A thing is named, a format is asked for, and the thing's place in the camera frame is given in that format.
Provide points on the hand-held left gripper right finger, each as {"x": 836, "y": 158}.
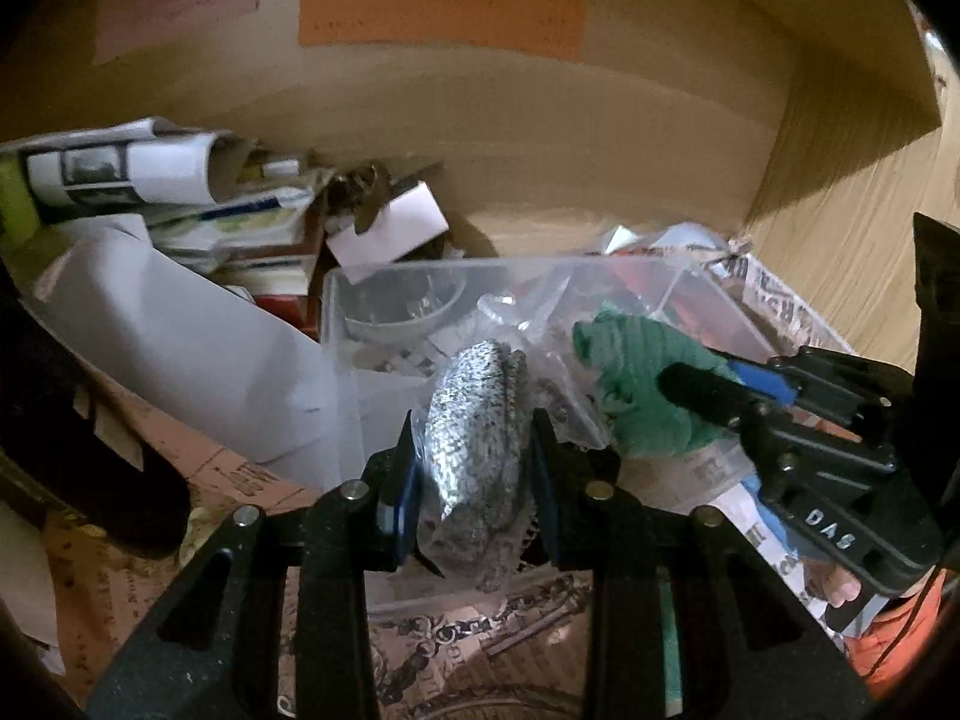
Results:
{"x": 545, "y": 499}

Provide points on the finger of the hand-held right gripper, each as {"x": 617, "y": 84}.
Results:
{"x": 765, "y": 382}
{"x": 701, "y": 394}

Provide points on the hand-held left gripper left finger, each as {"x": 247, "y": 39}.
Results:
{"x": 397, "y": 499}

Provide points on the green cloth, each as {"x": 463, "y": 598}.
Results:
{"x": 637, "y": 360}

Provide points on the grey speckled sock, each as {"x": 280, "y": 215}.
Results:
{"x": 472, "y": 435}

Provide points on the clear plastic container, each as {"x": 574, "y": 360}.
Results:
{"x": 360, "y": 292}

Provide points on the person's right forearm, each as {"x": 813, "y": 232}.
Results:
{"x": 907, "y": 645}

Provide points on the person's right hand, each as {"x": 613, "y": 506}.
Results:
{"x": 836, "y": 585}

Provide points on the newspaper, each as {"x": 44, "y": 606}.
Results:
{"x": 780, "y": 300}

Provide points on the colourful magazine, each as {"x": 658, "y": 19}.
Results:
{"x": 750, "y": 525}

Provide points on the clear plastic bag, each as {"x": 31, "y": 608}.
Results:
{"x": 559, "y": 390}

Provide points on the brown printed paper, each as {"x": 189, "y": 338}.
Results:
{"x": 465, "y": 630}

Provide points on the clear plastic bowl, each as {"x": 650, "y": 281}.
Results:
{"x": 397, "y": 326}

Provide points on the large white paper sheet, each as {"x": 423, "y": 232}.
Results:
{"x": 187, "y": 345}

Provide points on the white card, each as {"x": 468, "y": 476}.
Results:
{"x": 397, "y": 221}

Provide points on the black object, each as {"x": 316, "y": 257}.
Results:
{"x": 112, "y": 495}

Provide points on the bunch of keys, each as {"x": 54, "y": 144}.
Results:
{"x": 367, "y": 191}

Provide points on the stack of books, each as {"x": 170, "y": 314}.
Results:
{"x": 247, "y": 221}

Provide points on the rolled white paper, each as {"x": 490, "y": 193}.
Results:
{"x": 165, "y": 165}

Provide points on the orange paper note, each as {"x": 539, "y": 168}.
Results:
{"x": 442, "y": 7}

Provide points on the yellow-green object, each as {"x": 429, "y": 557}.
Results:
{"x": 15, "y": 199}

